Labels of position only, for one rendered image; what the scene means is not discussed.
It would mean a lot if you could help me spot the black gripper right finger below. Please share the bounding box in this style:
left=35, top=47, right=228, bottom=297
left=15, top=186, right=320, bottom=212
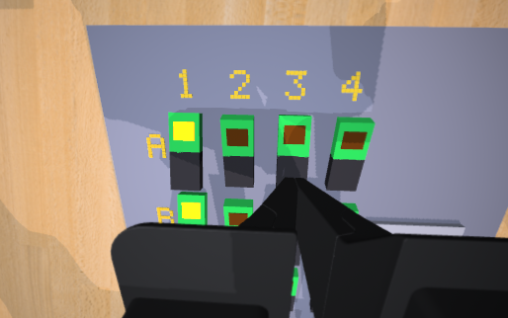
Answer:
left=295, top=178, right=508, bottom=318

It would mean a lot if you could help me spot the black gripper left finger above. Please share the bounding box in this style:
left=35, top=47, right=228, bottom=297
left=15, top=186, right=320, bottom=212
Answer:
left=111, top=178, right=297, bottom=318

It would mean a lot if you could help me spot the grey switch panel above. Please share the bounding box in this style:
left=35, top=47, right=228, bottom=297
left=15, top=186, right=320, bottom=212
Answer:
left=86, top=25, right=508, bottom=237

